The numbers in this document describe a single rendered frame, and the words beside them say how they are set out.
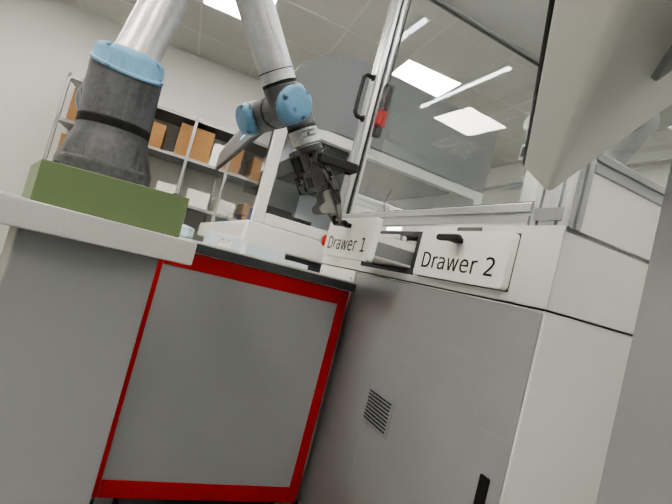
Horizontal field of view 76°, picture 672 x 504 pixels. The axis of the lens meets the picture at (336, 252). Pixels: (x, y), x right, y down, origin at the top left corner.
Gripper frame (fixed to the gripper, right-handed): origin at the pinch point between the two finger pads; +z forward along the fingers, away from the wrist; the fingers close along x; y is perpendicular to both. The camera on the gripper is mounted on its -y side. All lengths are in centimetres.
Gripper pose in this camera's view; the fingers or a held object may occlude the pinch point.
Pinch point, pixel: (337, 217)
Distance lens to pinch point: 116.3
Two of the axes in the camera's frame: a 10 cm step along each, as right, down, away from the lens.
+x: 4.0, 0.5, -9.2
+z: 3.0, 9.4, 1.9
